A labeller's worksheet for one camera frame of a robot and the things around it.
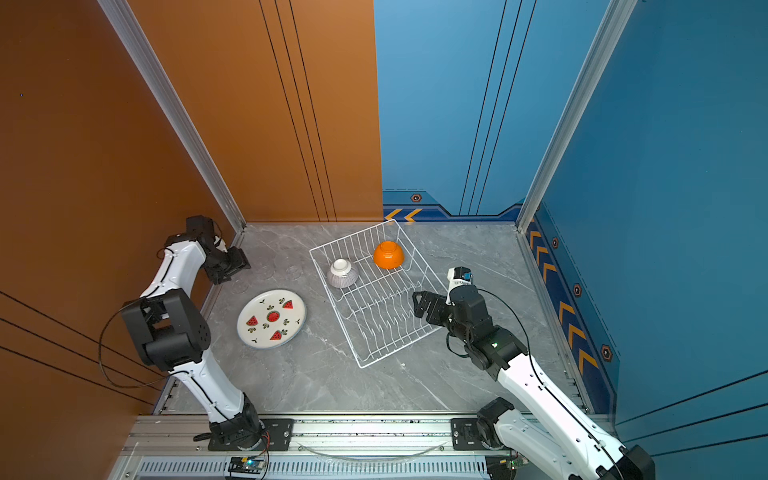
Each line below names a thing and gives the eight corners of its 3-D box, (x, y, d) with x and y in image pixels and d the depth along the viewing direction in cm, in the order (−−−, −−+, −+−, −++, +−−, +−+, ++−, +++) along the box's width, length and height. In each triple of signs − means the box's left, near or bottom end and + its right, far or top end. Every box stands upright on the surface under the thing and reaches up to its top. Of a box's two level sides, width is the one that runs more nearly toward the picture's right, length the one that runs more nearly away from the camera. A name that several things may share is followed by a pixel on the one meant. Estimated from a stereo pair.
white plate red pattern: (233, 348, 89) (228, 343, 86) (252, 295, 101) (248, 289, 98) (299, 348, 89) (295, 343, 86) (310, 295, 101) (307, 289, 98)
